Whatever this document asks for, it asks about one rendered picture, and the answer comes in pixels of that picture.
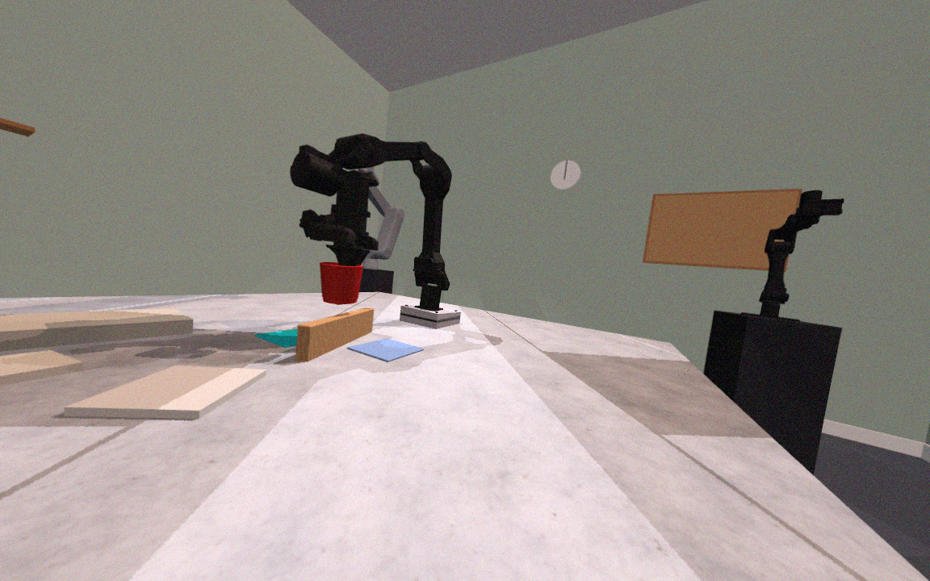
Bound red cup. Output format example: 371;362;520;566
320;262;363;305

